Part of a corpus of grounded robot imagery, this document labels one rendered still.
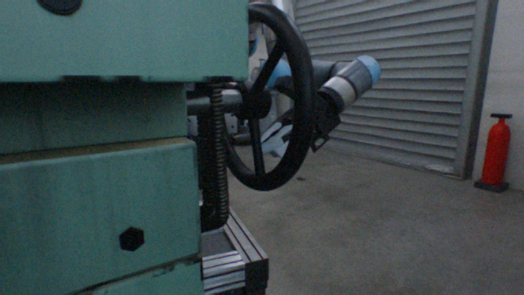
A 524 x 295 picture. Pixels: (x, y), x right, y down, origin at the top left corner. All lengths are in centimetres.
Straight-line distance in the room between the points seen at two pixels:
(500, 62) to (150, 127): 298
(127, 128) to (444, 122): 306
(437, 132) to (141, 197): 308
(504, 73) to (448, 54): 44
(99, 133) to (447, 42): 308
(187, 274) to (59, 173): 11
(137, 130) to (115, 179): 4
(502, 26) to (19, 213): 309
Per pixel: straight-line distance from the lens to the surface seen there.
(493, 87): 309
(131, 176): 21
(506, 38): 310
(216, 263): 113
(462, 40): 315
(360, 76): 72
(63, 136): 22
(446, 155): 321
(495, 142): 293
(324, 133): 65
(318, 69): 76
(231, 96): 46
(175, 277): 25
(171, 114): 23
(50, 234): 22
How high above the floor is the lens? 84
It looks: 12 degrees down
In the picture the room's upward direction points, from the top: straight up
